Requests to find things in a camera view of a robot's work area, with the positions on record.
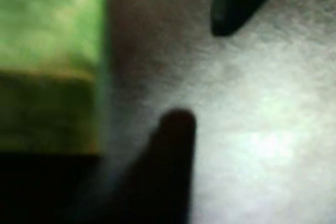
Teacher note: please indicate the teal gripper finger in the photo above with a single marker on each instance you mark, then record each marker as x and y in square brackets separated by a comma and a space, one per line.
[236, 3]
[162, 176]

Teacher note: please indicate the dark green wooden cube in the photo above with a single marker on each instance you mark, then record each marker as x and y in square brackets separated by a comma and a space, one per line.
[47, 51]

